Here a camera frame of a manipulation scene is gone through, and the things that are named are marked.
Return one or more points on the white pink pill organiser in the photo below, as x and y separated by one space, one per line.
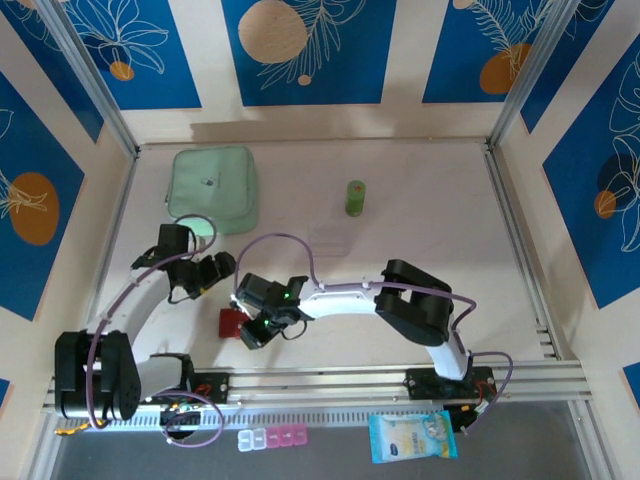
272 437

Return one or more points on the small black electronics board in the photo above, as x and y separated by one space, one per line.
462 417
182 417

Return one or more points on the red leather card holder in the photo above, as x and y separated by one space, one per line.
231 324

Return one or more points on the aluminium frame post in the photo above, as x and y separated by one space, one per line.
532 70
87 75

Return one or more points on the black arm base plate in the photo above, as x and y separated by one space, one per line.
212 387
422 385

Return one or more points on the small green bottle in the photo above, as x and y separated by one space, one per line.
355 200

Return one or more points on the mint green zip pouch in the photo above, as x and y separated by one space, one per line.
210 175

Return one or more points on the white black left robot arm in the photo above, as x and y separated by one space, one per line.
145 305

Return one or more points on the aluminium table side rail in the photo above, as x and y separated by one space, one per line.
520 250

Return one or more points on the aluminium mounting rail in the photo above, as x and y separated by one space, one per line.
320 385

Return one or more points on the blue wet wipes packet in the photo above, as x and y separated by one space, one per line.
412 439

